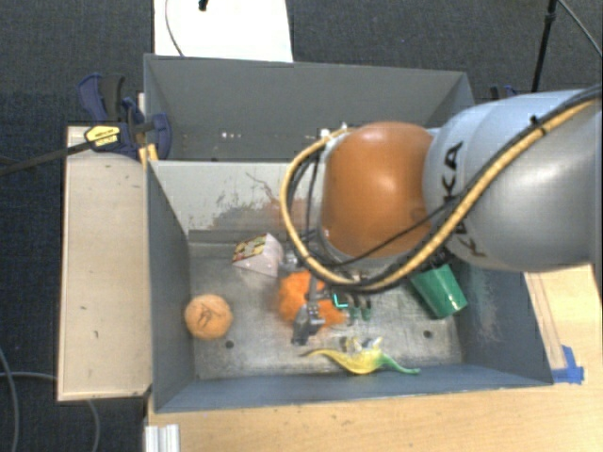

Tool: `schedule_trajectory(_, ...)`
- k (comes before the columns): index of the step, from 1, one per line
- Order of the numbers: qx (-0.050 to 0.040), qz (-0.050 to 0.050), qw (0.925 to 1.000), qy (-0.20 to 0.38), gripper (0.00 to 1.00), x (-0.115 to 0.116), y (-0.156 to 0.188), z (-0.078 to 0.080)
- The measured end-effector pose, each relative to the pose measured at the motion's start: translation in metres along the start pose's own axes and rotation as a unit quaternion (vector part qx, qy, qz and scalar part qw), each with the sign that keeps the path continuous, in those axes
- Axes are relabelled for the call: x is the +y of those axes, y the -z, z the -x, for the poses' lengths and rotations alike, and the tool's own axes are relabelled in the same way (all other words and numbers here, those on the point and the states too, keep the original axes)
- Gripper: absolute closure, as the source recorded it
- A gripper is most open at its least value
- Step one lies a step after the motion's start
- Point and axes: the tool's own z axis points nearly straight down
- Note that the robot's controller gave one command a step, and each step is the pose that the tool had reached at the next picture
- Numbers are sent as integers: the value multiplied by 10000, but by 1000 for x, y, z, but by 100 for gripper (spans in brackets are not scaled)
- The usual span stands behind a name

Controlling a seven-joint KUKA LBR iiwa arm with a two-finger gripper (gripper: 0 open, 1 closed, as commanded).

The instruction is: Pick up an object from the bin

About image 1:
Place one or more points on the green cup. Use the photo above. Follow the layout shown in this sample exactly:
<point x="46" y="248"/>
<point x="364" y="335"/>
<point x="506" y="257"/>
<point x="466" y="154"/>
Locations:
<point x="439" y="292"/>

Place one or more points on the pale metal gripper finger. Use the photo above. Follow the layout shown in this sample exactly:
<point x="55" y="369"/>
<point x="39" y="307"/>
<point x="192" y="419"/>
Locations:
<point x="301" y="325"/>
<point x="318" y="319"/>

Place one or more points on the pale wood flat board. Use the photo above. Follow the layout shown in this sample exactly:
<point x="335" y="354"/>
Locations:
<point x="103" y="271"/>

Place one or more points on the grey metal bin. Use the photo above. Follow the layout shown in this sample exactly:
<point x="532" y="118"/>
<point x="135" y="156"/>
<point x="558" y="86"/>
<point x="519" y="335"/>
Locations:
<point x="264" y="106"/>

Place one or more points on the white packet with colourful print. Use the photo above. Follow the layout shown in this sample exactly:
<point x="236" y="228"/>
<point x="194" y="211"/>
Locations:
<point x="261" y="258"/>

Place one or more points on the orange fuzzy ball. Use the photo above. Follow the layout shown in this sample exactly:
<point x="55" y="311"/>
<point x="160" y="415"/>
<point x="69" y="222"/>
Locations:
<point x="291" y="299"/>

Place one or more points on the yellow and green toy dinosaur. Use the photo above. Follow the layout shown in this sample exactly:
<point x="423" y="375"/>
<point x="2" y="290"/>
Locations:
<point x="360" y="361"/>

